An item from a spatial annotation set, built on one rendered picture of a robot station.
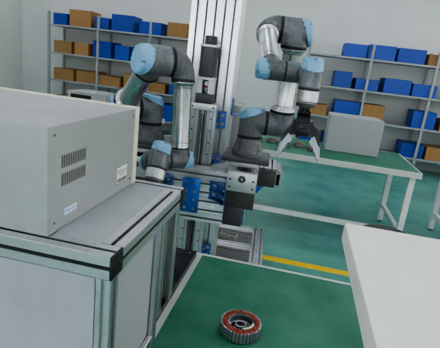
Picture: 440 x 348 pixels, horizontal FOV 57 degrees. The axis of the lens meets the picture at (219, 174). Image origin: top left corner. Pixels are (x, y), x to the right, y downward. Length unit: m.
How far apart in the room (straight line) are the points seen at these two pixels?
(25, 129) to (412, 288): 0.64
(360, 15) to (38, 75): 6.42
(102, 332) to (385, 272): 0.50
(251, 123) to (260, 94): 5.88
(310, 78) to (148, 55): 0.60
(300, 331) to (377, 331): 0.78
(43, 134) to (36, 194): 0.11
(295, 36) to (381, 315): 1.49
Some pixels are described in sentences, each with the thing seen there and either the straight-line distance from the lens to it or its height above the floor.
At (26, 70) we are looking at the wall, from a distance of 9.62.
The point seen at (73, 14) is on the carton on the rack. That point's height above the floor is 1.97.
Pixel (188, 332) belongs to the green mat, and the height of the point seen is 0.75.
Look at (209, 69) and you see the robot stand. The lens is 2.00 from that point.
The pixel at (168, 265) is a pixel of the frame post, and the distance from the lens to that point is 1.19.
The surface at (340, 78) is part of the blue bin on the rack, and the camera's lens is 7.19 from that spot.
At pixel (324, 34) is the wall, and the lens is 7.75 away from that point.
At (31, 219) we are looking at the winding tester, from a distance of 0.81.
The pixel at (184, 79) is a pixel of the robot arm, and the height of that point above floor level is 1.37.
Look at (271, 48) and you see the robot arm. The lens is 1.62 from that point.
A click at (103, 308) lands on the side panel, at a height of 1.01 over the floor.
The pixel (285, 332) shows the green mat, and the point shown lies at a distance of 1.23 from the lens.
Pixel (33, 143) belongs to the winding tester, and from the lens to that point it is 0.76.
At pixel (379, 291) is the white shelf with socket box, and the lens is 0.56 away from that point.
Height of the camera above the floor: 1.46
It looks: 15 degrees down
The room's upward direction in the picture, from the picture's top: 7 degrees clockwise
